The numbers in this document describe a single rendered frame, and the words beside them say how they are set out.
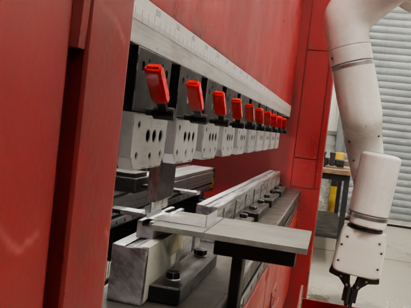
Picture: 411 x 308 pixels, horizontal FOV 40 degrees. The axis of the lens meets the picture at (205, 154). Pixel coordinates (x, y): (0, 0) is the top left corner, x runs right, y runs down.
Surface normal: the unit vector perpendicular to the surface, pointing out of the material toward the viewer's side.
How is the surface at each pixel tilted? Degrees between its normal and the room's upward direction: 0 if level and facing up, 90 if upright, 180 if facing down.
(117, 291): 90
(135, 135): 90
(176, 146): 90
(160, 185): 90
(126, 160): 135
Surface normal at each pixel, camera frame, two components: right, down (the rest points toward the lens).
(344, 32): -0.39, 0.06
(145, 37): 0.97, 0.12
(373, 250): -0.12, 0.03
